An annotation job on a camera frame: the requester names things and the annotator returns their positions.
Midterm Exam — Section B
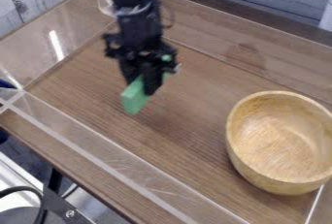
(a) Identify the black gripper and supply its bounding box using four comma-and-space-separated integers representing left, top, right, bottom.
103, 5, 179, 96

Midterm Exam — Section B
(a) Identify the green rectangular block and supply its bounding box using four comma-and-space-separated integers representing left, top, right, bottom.
119, 53, 174, 115

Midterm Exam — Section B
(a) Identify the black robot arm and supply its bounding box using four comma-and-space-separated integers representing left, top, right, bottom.
103, 0, 179, 96

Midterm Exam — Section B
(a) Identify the light wooden bowl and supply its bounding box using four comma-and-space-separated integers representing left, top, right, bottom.
226, 90, 332, 195

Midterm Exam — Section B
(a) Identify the black table leg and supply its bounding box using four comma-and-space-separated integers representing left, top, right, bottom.
48, 169, 63, 193

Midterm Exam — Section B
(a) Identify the clear acrylic enclosure wall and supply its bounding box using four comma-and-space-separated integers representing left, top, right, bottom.
0, 0, 332, 224

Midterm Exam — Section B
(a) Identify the black metal bracket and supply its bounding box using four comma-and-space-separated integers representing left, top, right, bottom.
40, 188, 95, 224

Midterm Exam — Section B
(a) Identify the black cable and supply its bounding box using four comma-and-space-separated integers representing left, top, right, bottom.
0, 185, 49, 224

